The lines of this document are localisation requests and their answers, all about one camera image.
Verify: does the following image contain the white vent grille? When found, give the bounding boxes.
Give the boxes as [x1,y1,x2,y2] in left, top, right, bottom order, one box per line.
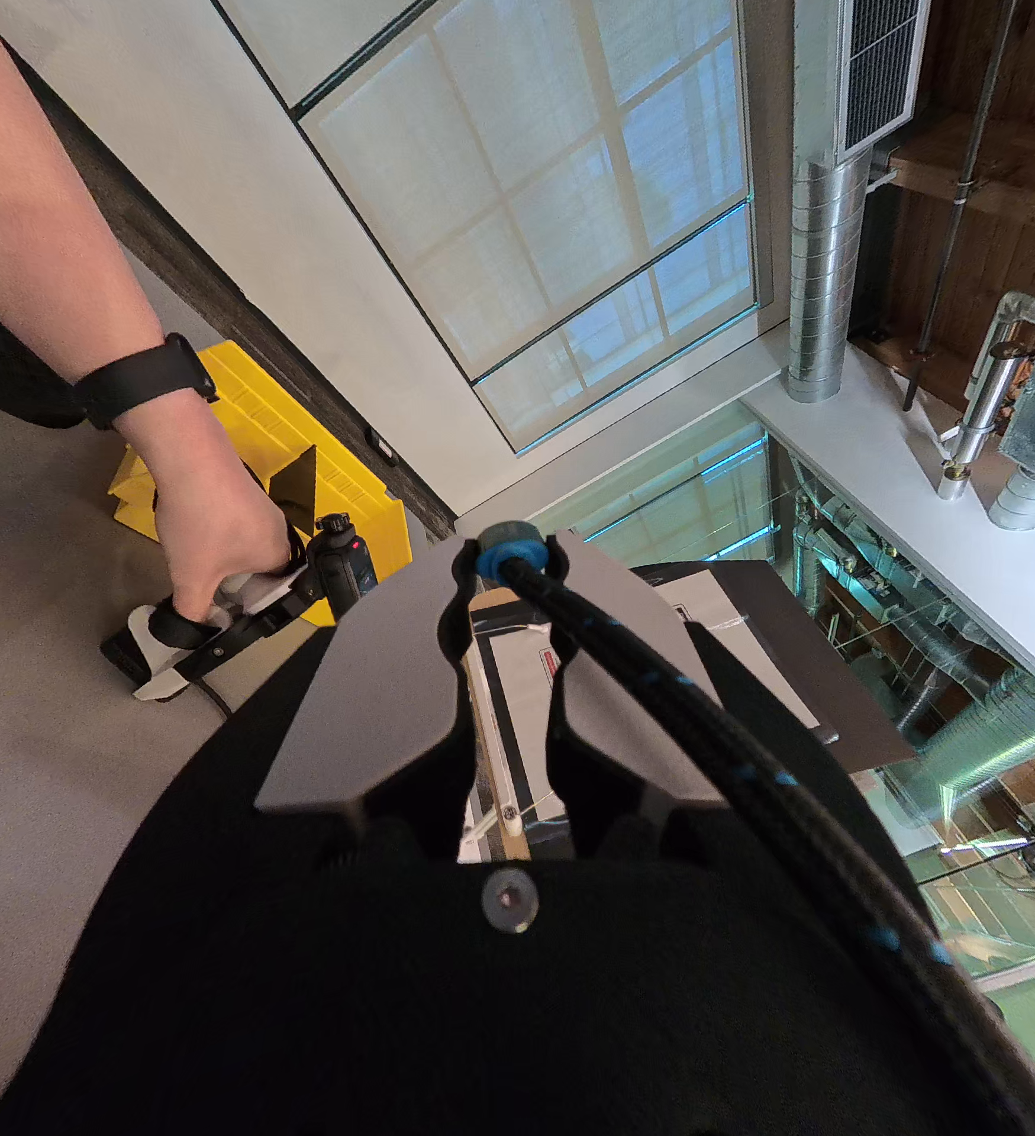
[835,0,932,163]

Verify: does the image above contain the person's left forearm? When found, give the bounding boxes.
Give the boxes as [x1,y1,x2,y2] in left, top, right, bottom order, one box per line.
[0,0,172,387]

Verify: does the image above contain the person's left hand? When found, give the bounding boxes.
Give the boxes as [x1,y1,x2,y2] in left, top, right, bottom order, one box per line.
[113,399,296,627]

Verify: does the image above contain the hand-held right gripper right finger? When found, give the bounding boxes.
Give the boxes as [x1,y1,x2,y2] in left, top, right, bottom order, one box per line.
[544,530,733,855]

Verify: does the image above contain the thin dark ceiling pipe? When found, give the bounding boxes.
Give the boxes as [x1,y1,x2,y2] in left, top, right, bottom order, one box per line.
[901,0,1020,411]

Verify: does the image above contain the monitor with wooden frame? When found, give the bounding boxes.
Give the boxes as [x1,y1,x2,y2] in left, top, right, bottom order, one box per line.
[466,559,920,864]

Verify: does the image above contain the silver pipe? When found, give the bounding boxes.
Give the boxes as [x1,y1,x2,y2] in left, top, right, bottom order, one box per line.
[937,341,1030,504]

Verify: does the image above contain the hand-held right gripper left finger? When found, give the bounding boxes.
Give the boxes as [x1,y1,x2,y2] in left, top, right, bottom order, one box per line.
[253,540,483,835]

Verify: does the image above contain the black braided hdmi cable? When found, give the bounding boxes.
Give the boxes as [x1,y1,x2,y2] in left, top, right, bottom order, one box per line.
[477,522,1035,1136]

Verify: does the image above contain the black wristband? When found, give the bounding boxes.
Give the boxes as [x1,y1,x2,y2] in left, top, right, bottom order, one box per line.
[73,333,221,431]

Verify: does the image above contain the large window with shade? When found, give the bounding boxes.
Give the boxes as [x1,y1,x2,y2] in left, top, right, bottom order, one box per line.
[214,0,765,456]

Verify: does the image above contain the yellow plastic bin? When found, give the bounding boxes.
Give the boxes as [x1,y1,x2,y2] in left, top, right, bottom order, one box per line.
[107,340,414,591]

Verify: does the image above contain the round silver air duct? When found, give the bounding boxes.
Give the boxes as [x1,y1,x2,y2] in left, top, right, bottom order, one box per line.
[786,153,875,406]

